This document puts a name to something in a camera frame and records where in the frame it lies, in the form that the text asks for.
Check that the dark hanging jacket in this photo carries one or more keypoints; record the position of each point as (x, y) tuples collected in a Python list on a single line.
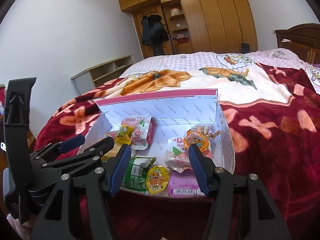
[(154, 34)]

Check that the black bag by wardrobe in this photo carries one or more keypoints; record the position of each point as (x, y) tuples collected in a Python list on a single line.
[(245, 48)]

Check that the peach jelly drink pouch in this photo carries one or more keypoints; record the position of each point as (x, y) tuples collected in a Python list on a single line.
[(177, 157)]

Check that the cream round box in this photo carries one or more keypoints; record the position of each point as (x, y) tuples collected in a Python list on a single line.
[(175, 11)]

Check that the yellow jelly cup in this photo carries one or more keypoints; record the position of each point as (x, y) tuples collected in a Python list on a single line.
[(157, 179)]

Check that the orange bread snack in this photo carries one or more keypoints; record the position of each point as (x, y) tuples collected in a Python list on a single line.
[(111, 154)]

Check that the pink white cardboard box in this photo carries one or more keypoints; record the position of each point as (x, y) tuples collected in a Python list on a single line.
[(174, 112)]

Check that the pink mint tin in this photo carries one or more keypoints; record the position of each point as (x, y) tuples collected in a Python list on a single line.
[(183, 185)]

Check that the red floral plush blanket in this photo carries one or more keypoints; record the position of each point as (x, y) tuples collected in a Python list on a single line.
[(272, 113)]

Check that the red box on shelf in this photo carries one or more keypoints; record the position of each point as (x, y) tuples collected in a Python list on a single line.
[(182, 39)]

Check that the large wooden wardrobe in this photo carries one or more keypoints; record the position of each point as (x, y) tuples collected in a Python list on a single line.
[(219, 26)]

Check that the low white open shelf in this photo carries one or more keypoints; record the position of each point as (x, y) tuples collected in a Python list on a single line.
[(96, 76)]

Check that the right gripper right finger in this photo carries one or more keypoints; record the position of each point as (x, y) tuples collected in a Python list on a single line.
[(240, 203)]

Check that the small yellow candy packet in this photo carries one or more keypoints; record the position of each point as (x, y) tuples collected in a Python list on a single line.
[(124, 134)]

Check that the clear colourful candy packet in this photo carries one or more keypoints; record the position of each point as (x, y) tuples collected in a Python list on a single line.
[(209, 131)]

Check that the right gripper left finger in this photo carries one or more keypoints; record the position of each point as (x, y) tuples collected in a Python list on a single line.
[(78, 208)]

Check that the dark wooden headboard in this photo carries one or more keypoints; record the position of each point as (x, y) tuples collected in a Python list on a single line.
[(303, 40)]

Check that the pink checkered bed sheet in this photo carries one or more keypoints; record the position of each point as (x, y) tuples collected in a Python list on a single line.
[(278, 59)]

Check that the green peas snack bag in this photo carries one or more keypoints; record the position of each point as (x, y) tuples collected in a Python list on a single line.
[(136, 173)]

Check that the orange jelly cup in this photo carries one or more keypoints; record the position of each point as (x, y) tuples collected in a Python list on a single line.
[(197, 138)]

